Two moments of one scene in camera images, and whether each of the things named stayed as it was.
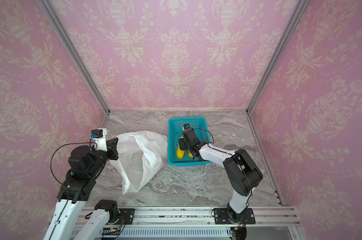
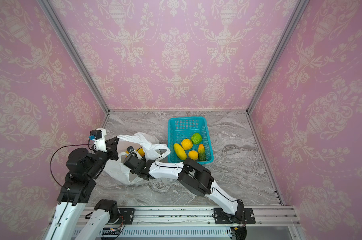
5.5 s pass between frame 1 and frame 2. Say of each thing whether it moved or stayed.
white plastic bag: moved
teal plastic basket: stayed
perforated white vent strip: stayed
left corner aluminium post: stayed
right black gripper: moved
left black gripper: stayed
